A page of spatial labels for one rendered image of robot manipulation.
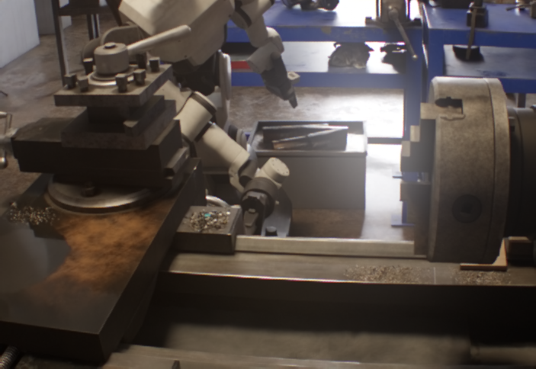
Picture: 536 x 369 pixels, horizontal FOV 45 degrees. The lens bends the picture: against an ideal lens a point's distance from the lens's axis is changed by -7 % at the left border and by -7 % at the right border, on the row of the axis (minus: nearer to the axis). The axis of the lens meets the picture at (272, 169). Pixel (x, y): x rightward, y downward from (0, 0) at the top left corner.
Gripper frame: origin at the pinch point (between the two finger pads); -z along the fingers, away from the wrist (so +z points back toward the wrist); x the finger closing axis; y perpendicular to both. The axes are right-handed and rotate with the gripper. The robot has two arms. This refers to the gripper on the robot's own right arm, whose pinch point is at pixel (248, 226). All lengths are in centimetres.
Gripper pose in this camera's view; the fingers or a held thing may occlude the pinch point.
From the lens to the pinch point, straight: 163.1
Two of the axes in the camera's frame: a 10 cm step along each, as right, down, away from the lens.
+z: 1.6, -4.3, 8.9
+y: 9.8, 1.7, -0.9
